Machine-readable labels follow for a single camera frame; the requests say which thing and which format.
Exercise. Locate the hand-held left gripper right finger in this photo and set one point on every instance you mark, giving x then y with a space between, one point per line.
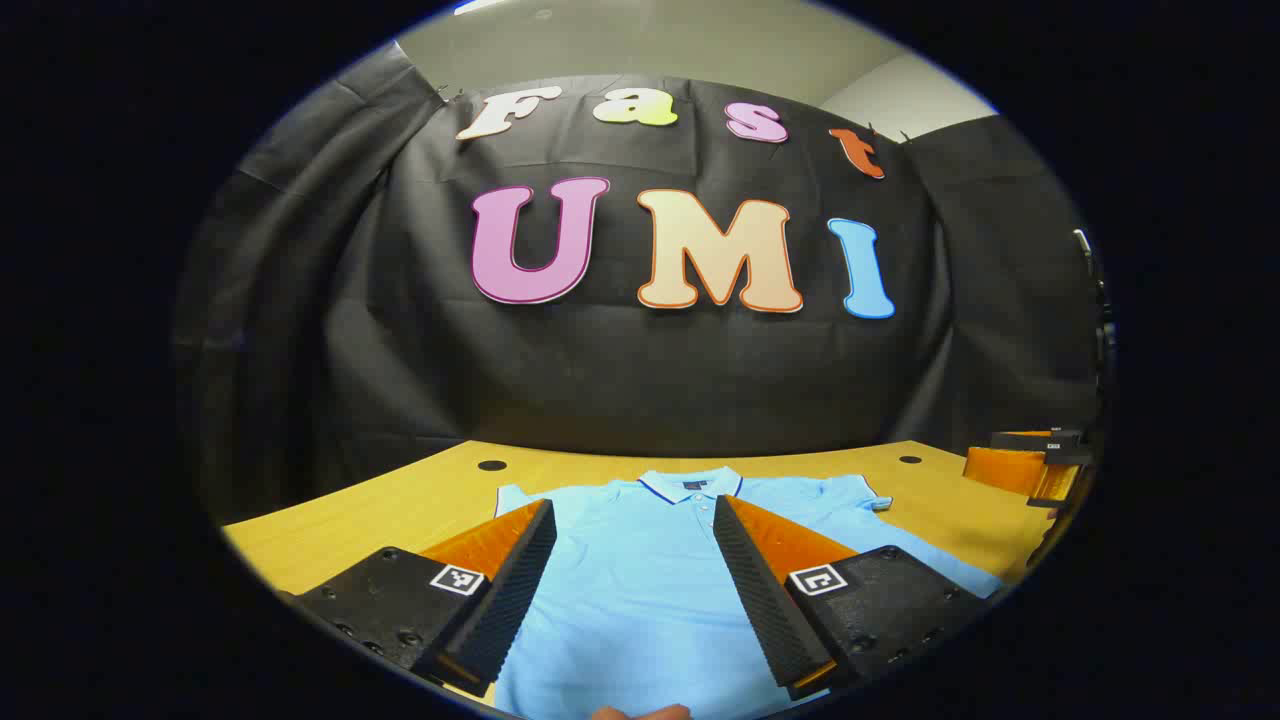
765 600

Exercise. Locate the light blue T-shirt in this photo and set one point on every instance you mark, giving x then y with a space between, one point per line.
640 600

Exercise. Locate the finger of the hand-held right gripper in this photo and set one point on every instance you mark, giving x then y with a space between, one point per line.
1003 470
1062 455

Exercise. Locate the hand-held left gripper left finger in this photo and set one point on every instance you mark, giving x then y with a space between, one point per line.
510 600

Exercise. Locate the black backdrop cloth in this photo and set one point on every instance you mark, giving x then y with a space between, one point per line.
650 380

